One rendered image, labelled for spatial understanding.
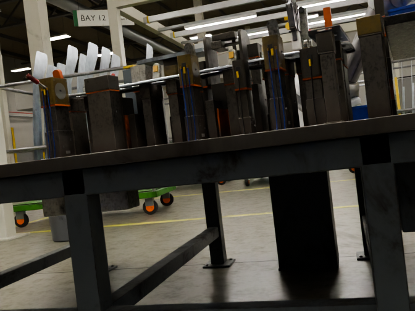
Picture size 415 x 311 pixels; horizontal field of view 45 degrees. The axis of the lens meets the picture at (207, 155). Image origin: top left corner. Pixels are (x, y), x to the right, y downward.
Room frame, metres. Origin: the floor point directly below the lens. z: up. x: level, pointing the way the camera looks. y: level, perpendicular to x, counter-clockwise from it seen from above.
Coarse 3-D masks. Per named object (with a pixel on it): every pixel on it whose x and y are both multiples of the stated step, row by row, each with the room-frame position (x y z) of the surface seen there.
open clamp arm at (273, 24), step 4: (272, 20) 1.82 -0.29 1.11; (276, 20) 1.83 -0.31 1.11; (268, 24) 1.83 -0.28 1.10; (272, 24) 1.82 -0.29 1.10; (276, 24) 1.82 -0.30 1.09; (268, 28) 1.83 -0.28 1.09; (272, 28) 1.82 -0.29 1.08; (276, 28) 1.82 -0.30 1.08; (268, 32) 1.83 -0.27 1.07; (272, 32) 1.83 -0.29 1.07; (276, 32) 1.82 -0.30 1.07
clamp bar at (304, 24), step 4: (300, 8) 2.08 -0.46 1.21; (300, 12) 2.09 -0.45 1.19; (304, 12) 2.10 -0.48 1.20; (300, 16) 2.12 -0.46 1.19; (304, 16) 2.11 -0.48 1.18; (300, 20) 2.11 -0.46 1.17; (304, 20) 2.11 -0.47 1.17; (300, 24) 2.11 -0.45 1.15; (304, 24) 2.11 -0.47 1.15; (300, 28) 2.10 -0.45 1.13; (304, 28) 2.11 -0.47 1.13; (308, 28) 2.10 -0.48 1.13; (304, 32) 2.10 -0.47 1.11; (300, 36) 2.10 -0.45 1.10; (304, 36) 2.10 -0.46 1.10; (308, 36) 2.09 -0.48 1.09; (308, 40) 2.08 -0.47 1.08; (308, 44) 2.08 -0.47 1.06
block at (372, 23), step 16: (368, 16) 1.71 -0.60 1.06; (368, 32) 1.71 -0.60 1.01; (368, 48) 1.71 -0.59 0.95; (368, 64) 1.72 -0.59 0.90; (384, 64) 1.70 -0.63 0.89; (368, 80) 1.72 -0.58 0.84; (384, 80) 1.70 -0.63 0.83; (368, 96) 1.72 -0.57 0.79; (384, 96) 1.70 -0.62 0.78; (368, 112) 1.72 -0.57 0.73; (384, 112) 1.70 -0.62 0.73
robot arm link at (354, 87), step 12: (372, 0) 2.22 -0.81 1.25; (384, 0) 2.18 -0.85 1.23; (396, 0) 2.15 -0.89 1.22; (408, 0) 2.17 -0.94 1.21; (372, 12) 2.26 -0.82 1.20; (360, 48) 2.35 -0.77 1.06; (348, 60) 2.41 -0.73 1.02; (360, 60) 2.39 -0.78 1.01; (348, 72) 2.43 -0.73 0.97; (360, 72) 2.44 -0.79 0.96
